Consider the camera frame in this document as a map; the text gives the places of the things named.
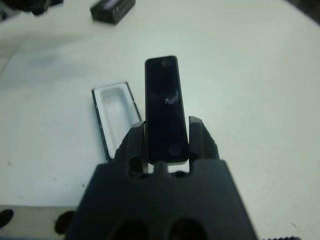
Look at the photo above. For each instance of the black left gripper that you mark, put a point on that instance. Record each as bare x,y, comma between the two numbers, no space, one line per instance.
45,6

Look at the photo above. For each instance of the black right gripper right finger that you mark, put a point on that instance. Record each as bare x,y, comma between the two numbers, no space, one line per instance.
202,142

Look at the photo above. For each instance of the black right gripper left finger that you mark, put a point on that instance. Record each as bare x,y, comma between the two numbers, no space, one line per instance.
136,150

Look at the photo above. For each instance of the slim black camera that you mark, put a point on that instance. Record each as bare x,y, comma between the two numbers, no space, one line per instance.
165,110

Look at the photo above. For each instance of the black box lid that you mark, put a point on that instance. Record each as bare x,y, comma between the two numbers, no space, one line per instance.
112,11

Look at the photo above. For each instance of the black box with white insert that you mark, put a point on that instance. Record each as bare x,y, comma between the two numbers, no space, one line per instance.
115,112

